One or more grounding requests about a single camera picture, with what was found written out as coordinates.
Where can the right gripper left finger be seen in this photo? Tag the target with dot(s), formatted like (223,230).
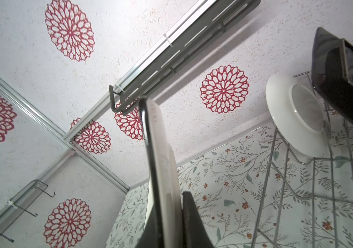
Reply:
(152,236)

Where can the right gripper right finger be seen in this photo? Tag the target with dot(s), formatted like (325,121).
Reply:
(194,233)

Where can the white square plate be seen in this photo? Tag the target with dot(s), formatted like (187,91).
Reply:
(163,173)

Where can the large black square plate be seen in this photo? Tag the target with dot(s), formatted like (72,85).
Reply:
(332,71)

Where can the white round bowl back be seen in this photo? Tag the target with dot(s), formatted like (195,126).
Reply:
(298,115)

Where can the wire dish rack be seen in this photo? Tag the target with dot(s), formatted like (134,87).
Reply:
(307,202)

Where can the black wire wall basket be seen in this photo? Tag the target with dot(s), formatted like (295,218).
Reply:
(19,204)

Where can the grey wall shelf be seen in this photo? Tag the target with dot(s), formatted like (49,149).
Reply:
(194,30)

